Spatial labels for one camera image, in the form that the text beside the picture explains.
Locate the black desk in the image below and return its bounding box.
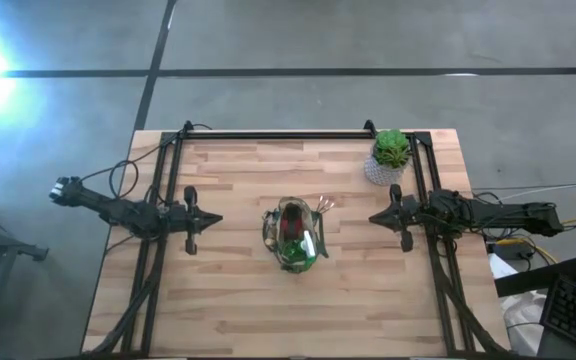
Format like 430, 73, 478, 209
493, 254, 576, 360

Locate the black keyboard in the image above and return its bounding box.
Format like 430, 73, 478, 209
539, 273, 576, 358

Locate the white paper sheet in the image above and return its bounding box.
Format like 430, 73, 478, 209
487, 252, 519, 280

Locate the black aluminium table frame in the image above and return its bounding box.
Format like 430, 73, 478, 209
81, 129, 513, 359

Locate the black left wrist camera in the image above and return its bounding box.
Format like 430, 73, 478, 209
167, 203, 187, 232

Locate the green white spray bottle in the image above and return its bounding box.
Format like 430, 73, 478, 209
280, 227, 319, 267

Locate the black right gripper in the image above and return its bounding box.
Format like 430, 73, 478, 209
367, 183, 433, 254

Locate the yellow cable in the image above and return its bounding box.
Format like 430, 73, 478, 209
495, 212, 576, 266

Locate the cream green-trimmed gardening bag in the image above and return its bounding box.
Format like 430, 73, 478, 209
261, 196, 330, 275

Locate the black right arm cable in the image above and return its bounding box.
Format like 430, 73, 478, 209
417, 189, 499, 259

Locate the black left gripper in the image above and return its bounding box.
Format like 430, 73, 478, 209
166, 185, 224, 257

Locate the white plastic bag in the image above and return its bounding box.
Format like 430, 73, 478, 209
499, 291, 545, 357

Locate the white cable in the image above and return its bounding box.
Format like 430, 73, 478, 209
472, 180, 576, 197

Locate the succulent in triangle-patterned pot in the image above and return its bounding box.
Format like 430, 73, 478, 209
363, 128, 414, 188

